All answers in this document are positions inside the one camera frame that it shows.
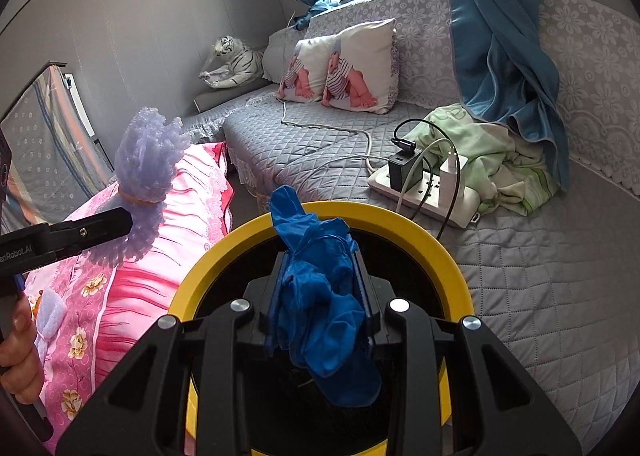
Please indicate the striped wardrobe cover cloth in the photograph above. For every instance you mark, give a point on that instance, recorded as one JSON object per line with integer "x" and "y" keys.
{"x": 50, "y": 150}

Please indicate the grey quilted sofa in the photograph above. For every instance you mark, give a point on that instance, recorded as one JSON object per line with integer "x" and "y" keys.
{"x": 525, "y": 286}

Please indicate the person's left hand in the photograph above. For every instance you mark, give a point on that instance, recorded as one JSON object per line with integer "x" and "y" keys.
{"x": 20, "y": 356}

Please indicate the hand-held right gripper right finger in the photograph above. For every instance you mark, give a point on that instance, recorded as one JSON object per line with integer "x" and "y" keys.
{"x": 364, "y": 286}

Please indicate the white tiger plush toy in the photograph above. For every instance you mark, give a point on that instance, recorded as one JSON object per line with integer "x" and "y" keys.
{"x": 232, "y": 63}

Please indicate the yellow trash bin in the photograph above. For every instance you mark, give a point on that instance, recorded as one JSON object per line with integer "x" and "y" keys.
{"x": 400, "y": 231}

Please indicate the white charger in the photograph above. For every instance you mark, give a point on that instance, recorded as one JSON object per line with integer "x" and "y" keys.
{"x": 448, "y": 170}

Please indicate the white power strip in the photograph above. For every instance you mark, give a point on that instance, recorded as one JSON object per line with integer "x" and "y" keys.
{"x": 465, "y": 208}

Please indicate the black charger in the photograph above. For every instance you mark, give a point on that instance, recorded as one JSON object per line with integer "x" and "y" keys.
{"x": 400, "y": 173}

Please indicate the baby print cushion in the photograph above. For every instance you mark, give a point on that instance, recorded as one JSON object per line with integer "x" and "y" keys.
{"x": 302, "y": 70}
{"x": 360, "y": 70}

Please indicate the pink floral table cloth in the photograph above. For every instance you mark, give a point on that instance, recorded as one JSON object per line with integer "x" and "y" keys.
{"x": 150, "y": 296}

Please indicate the light green cloth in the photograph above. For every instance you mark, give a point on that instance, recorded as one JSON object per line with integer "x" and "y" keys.
{"x": 505, "y": 160}

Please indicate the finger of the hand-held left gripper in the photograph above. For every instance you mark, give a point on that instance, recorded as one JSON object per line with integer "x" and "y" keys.
{"x": 82, "y": 233}

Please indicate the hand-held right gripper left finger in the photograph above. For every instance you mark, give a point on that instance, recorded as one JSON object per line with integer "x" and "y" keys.
{"x": 276, "y": 306}

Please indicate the grey bolster pillow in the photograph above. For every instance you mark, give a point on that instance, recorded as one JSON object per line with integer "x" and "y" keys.
{"x": 215, "y": 98}

